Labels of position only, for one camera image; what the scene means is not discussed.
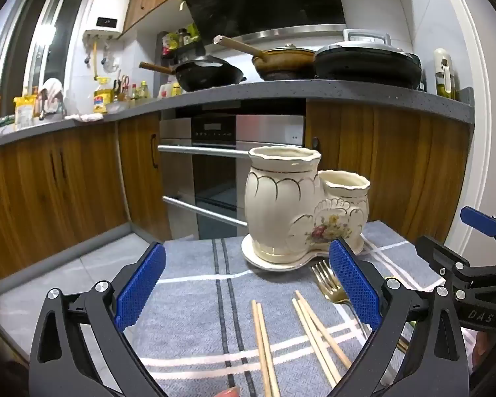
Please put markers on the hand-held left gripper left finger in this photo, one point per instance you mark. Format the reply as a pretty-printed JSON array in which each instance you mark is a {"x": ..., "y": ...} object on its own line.
[{"x": 140, "y": 285}]

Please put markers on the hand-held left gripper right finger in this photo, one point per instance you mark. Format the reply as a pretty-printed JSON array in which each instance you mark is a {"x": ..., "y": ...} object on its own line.
[{"x": 353, "y": 285}]

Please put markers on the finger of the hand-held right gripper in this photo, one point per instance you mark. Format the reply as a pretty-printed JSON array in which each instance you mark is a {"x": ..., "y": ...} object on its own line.
[
  {"x": 440, "y": 254},
  {"x": 477, "y": 219}
]

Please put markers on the gold fork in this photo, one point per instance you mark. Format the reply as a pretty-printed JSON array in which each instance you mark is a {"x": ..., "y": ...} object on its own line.
[{"x": 328, "y": 279}]

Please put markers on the wooden chopstick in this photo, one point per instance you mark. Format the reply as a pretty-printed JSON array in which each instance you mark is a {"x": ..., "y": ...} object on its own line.
[
  {"x": 324, "y": 331},
  {"x": 269, "y": 355},
  {"x": 316, "y": 341},
  {"x": 261, "y": 351}
]

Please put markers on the cream ceramic double utensil holder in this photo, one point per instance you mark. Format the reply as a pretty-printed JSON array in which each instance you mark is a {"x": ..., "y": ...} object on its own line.
[{"x": 281, "y": 198}]

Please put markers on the person's left hand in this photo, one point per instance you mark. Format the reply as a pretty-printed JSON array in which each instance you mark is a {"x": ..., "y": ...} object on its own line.
[{"x": 229, "y": 392}]

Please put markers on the grey plaid cloth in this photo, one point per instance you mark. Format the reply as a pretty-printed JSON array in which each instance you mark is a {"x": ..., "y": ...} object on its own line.
[{"x": 198, "y": 297}]

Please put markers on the wooden cabinet with one door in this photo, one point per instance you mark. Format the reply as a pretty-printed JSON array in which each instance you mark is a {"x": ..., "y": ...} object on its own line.
[{"x": 405, "y": 165}]

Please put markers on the wide wooden cabinet with several doors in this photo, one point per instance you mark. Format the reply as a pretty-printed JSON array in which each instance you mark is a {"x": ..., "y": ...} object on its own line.
[{"x": 66, "y": 198}]

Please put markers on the stainless steel oven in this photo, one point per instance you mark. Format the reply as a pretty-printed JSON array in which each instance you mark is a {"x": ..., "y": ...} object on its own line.
[{"x": 215, "y": 173}]

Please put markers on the olive oil bottle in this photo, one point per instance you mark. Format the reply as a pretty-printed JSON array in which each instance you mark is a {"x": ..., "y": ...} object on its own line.
[{"x": 444, "y": 78}]

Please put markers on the white rag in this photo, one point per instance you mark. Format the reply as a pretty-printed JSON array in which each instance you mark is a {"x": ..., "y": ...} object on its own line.
[{"x": 84, "y": 117}]

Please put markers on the black griddle pan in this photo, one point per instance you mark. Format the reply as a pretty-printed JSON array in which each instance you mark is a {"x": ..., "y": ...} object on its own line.
[{"x": 368, "y": 68}]

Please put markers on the yellow cooking oil bottle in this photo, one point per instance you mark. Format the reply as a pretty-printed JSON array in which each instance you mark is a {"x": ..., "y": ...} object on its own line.
[{"x": 100, "y": 99}]

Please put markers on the yellow food bag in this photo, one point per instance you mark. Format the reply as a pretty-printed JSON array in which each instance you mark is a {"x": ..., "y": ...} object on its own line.
[{"x": 24, "y": 111}]

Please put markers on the grey speckled kitchen countertop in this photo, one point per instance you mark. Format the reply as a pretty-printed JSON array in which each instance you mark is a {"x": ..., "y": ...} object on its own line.
[{"x": 272, "y": 91}]

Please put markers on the white cloth on faucet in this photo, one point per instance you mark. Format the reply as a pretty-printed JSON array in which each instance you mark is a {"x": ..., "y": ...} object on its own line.
[{"x": 51, "y": 93}]

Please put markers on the white and silver appliance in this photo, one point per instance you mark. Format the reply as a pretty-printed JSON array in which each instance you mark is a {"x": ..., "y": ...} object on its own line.
[{"x": 368, "y": 36}]

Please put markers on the spice rack with bottles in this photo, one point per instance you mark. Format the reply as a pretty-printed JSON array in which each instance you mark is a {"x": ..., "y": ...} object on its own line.
[{"x": 182, "y": 43}]

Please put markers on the sliding glass window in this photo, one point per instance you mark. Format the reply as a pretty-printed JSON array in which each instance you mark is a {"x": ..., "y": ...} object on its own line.
[{"x": 41, "y": 41}]

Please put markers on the white water heater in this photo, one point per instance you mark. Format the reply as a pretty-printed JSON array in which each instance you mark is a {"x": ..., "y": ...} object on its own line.
[{"x": 108, "y": 8}]

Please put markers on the black range hood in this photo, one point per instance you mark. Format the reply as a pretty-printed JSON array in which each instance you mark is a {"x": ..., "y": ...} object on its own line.
[{"x": 264, "y": 0}]

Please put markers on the white door frame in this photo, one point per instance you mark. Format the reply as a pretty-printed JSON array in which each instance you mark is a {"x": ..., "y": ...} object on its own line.
[{"x": 485, "y": 91}]

